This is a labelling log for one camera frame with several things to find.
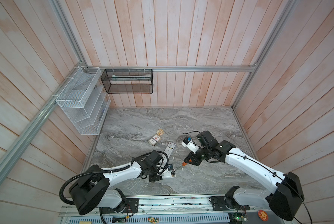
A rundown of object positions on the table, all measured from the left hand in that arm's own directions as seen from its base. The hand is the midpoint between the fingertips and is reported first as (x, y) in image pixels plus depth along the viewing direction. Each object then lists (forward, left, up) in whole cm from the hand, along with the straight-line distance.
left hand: (158, 175), depth 84 cm
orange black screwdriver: (+3, -15, +12) cm, 19 cm away
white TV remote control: (+16, -7, +2) cm, 17 cm away
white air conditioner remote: (0, -6, +1) cm, 6 cm away
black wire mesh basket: (+62, +24, +25) cm, 71 cm away
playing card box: (+24, +3, +2) cm, 24 cm away
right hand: (+5, -16, +13) cm, 21 cm away
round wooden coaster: (+32, 0, +1) cm, 32 cm away
